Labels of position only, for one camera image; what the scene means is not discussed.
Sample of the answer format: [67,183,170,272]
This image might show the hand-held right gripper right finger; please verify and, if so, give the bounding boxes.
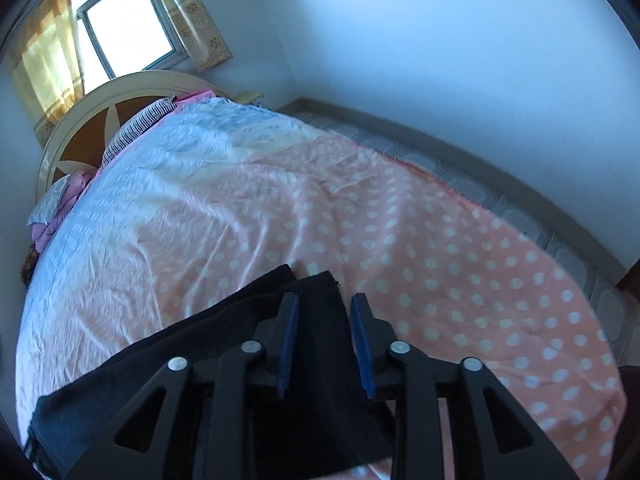
[350,292,581,480]

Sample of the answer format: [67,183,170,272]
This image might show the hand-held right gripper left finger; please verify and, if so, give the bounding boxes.
[65,291,301,480]

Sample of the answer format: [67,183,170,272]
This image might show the black pants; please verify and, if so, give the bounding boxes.
[27,263,401,480]

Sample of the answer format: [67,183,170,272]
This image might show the pink polka dot bedsheet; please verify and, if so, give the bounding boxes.
[15,97,628,480]

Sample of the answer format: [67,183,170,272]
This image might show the pink and grey pillow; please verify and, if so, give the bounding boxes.
[31,171,96,253]

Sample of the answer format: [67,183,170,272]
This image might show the light pink cloth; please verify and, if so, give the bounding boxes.
[175,89,216,108]

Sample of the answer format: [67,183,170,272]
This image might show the striped pillow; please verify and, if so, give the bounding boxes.
[100,99,178,171]

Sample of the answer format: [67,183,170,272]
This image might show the brown cloth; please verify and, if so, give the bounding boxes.
[20,244,39,286]

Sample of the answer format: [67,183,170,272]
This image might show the floral grey pillow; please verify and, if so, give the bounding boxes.
[27,175,71,226]

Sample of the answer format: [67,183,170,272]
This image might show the cream wooden headboard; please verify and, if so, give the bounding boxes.
[35,70,231,201]

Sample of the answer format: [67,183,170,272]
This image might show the cream patterned curtain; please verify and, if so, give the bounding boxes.
[147,0,236,73]

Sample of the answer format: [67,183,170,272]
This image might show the sliding glass window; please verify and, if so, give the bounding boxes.
[70,0,188,93]

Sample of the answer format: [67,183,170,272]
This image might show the yellow curtain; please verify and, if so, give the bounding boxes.
[10,0,83,131]

